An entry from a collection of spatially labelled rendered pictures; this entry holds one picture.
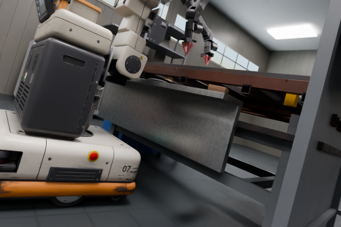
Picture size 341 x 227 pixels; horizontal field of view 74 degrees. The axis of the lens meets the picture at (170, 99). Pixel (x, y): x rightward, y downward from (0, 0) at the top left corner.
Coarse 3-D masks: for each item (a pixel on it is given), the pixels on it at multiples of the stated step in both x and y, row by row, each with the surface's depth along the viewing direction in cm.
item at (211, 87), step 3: (210, 84) 125; (210, 87) 124; (213, 87) 123; (216, 87) 122; (219, 87) 122; (222, 87) 121; (225, 87) 120; (213, 90) 123; (216, 90) 122; (219, 90) 121; (222, 90) 121; (225, 90) 120; (228, 90) 124
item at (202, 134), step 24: (120, 96) 188; (144, 96) 167; (168, 96) 150; (192, 96) 137; (120, 120) 180; (144, 120) 161; (168, 120) 146; (192, 120) 133; (216, 120) 123; (168, 144) 141; (192, 144) 129; (216, 144) 119; (216, 168) 116
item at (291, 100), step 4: (288, 96) 121; (292, 96) 119; (296, 96) 119; (288, 100) 120; (292, 100) 119; (296, 100) 120; (284, 104) 121; (288, 104) 120; (292, 104) 119; (296, 104) 121
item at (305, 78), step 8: (152, 64) 183; (160, 64) 176; (168, 64) 170; (176, 64) 164; (232, 72) 132; (240, 72) 129; (248, 72) 126; (256, 72) 122; (264, 72) 119; (176, 80) 214; (304, 80) 106; (232, 88) 176; (240, 88) 187; (272, 96) 155; (280, 96) 148
